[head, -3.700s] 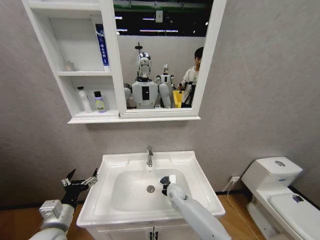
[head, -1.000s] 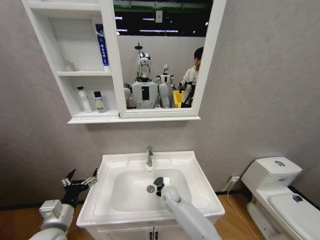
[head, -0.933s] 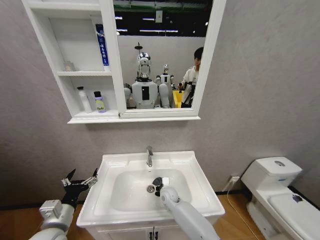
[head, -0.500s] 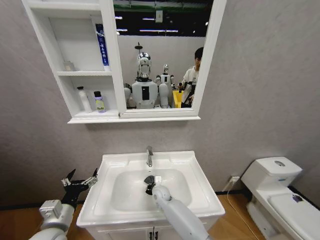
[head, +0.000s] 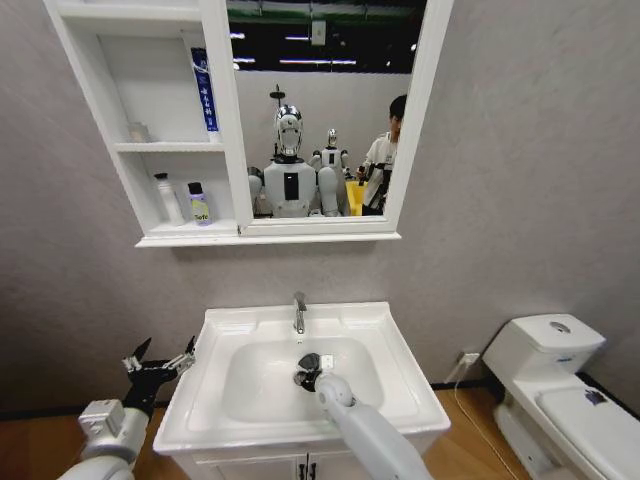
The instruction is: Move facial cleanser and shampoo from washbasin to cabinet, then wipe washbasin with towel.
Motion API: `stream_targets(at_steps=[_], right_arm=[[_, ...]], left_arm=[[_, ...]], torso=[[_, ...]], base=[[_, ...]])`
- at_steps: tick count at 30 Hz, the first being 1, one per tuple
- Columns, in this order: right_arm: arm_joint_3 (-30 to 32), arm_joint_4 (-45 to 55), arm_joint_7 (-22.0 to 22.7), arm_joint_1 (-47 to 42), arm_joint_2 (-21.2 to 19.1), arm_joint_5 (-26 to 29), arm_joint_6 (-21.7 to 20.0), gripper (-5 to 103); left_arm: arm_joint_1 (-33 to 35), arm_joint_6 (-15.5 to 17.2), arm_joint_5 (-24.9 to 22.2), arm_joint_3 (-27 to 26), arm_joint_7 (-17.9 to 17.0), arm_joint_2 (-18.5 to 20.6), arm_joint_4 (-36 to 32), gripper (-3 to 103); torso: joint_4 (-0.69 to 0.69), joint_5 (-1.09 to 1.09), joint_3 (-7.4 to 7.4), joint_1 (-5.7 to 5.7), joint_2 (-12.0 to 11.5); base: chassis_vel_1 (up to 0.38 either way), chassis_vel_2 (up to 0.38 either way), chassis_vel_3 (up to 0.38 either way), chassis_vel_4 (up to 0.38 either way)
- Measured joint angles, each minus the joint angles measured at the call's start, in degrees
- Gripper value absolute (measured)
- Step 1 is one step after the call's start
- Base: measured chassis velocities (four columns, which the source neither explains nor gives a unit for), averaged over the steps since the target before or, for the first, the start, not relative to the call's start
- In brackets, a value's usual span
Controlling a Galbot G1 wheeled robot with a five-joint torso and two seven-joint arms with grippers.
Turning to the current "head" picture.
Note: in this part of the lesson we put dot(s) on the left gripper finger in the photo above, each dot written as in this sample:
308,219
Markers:
136,360
183,359

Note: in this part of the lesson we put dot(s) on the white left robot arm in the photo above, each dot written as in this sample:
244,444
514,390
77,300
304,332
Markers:
100,450

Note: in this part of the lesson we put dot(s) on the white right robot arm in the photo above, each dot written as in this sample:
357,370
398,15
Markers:
370,430

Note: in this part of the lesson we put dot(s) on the white ceramic washbasin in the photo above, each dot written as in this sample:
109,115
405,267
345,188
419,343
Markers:
260,390

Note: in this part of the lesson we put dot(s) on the white vanity cabinet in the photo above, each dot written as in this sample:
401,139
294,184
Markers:
250,462

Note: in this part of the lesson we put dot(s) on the cabinet mirror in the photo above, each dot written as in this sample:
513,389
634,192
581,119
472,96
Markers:
330,100

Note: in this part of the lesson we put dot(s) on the chrome faucet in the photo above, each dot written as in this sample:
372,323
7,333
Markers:
300,315

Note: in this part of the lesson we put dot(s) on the purple bottle black cap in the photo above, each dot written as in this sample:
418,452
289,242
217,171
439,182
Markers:
201,207

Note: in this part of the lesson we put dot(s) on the white plastic bottle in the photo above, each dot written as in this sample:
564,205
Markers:
170,202

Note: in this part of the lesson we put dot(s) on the small pale jar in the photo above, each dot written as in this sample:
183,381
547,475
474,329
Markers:
139,133

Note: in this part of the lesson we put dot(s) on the white toilet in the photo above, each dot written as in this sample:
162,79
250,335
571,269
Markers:
550,400

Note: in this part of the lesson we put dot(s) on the chrome toilet flush button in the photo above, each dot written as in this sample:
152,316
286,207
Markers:
560,327

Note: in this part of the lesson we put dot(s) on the blue white toothpaste tube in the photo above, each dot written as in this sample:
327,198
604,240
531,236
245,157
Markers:
206,95

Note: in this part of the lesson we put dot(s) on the small dark object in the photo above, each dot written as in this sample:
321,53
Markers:
596,396

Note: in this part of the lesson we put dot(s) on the white wall outlet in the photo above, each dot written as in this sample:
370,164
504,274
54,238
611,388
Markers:
469,361

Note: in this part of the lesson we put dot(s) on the white wall cabinet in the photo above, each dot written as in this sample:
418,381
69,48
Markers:
220,100

